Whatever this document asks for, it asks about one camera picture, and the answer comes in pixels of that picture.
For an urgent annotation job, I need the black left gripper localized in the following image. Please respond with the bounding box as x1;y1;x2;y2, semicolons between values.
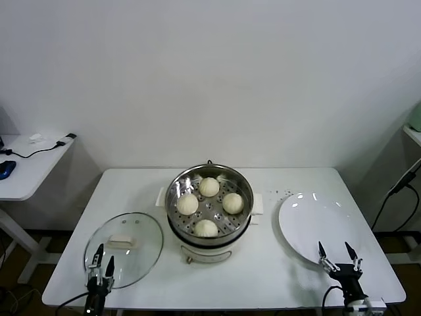
85;243;115;296

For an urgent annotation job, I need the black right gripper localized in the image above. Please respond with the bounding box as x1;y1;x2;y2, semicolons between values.
318;241;363;289

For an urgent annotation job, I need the white steamed baozi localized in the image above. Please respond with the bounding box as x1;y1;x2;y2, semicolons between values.
193;219;219;238
222;192;245;215
176;194;199;216
198;177;220;198

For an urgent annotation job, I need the stainless steel steamer basket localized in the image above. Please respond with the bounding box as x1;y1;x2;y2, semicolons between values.
154;163;265;250

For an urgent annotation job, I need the white round plate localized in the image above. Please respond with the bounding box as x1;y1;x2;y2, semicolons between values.
278;192;362;268

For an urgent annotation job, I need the round glass pot lid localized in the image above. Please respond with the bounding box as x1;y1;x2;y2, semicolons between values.
83;212;164;290

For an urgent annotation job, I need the cream electric cooker base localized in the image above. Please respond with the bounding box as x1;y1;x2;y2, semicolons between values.
157;210;261;266

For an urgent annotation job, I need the white side desk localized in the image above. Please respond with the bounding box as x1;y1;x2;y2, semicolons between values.
0;133;101;286

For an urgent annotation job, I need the blue computer mouse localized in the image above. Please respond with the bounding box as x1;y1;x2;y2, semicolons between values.
0;160;16;180

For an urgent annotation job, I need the mint green container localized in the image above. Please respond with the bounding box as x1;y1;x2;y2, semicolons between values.
407;101;421;132

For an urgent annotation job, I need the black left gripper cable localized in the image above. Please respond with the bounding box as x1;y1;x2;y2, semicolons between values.
54;291;90;316

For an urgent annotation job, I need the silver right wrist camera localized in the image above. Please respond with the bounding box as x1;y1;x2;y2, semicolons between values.
345;297;386;314

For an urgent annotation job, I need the black adapter cable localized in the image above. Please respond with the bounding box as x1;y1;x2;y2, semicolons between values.
371;161;421;231

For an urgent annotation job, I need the white cable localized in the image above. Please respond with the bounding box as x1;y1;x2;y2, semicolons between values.
391;159;421;192

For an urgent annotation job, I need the black usb cable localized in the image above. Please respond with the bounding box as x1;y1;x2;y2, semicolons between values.
0;133;77;159

